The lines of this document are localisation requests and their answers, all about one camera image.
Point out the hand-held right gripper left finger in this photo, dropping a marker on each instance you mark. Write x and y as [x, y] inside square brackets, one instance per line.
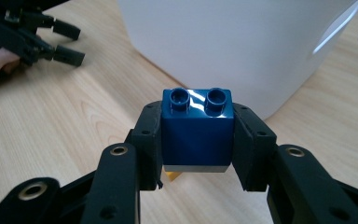
[147, 146]

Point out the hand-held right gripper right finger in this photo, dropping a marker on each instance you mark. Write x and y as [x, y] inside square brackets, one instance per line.
[253, 146]

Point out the dark blue toy block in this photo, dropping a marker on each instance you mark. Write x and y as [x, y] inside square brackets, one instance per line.
[195, 140]

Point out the white plastic bin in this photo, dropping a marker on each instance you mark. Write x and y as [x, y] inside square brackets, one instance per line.
[230, 46]

